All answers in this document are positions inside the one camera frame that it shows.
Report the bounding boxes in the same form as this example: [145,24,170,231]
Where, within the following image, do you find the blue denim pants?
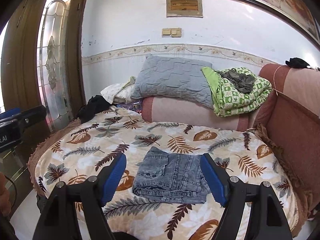
[132,147,211,204]

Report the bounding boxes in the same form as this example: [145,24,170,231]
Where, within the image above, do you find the person left hand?
[0,172,11,217]

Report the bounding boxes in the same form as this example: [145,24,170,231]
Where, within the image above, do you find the wooden door with glass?
[1,0,86,132]

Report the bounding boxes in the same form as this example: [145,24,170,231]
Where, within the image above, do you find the leaf pattern plush blanket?
[28,109,299,239]

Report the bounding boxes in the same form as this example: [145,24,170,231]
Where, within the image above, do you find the black garment at sofa edge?
[75,95,111,124]

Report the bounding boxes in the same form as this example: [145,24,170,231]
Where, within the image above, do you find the white cloth beside pillow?
[100,76,136,104]

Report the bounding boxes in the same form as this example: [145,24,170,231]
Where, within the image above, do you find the green white folded quilt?
[201,67,272,117]

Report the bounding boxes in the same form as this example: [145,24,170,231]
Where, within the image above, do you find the dark grey crumpled garment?
[218,68,255,94]

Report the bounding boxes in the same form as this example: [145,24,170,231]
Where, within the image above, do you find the black cloth on sofa back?
[285,57,310,69]

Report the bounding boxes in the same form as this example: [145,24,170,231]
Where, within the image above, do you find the grey quilted pillow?
[131,54,213,109]

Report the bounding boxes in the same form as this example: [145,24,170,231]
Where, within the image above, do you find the black cable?
[3,174,18,208]

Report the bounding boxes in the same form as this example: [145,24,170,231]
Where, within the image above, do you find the beige wall switch plate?
[162,28,182,38]

